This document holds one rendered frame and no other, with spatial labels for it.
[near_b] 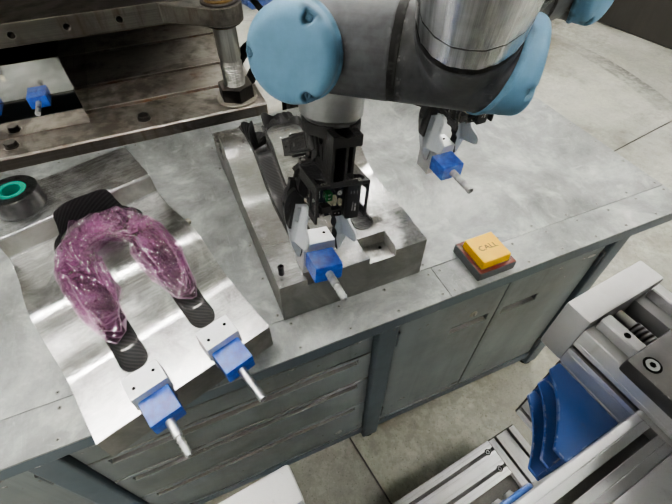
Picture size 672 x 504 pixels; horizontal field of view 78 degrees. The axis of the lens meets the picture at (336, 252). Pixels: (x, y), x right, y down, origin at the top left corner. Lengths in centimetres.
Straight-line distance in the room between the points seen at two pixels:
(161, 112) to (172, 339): 78
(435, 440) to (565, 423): 94
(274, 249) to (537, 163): 68
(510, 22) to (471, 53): 3
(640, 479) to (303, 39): 51
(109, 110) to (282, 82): 106
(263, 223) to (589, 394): 54
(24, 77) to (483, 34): 115
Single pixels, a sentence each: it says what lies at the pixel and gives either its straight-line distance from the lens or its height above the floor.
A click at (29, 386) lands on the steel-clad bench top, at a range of 80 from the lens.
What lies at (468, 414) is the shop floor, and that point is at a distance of 155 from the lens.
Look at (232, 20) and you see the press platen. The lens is 118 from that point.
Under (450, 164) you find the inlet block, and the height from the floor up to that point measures 95.
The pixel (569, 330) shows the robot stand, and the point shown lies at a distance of 59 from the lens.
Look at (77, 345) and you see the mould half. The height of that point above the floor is 87.
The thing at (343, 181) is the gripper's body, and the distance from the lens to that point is 50.
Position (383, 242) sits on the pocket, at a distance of 73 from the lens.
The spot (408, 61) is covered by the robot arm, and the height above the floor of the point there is 126.
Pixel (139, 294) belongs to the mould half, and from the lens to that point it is 71.
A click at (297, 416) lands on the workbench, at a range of 108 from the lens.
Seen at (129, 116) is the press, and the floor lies 79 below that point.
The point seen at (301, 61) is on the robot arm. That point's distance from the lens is 34.
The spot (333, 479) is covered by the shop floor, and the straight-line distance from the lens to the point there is 144.
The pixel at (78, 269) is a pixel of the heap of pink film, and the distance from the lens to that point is 73.
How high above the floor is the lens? 140
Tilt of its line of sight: 49 degrees down
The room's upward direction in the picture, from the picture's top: straight up
